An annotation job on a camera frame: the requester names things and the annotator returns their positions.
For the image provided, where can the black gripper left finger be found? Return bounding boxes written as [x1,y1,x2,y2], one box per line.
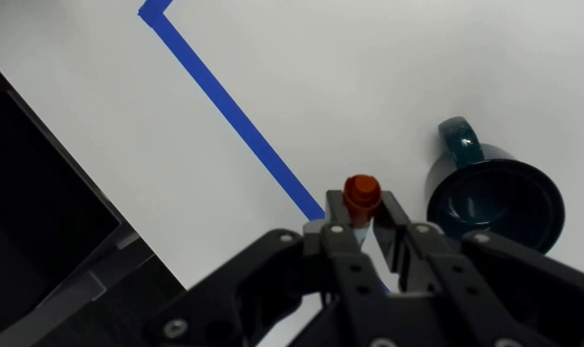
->
[143,187,400,347]

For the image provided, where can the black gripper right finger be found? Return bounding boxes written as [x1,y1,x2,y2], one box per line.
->
[373,189,584,347]

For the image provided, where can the dark teal mug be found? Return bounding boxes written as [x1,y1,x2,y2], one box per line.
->
[425,114,567,257]

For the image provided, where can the blue tape line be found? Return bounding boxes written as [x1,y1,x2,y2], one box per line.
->
[138,0,328,224]

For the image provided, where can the dark bin with grey rim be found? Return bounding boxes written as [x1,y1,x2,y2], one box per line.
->
[0,54,159,347]

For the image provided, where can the orange capped white marker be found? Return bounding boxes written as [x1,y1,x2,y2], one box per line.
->
[342,174,384,255]

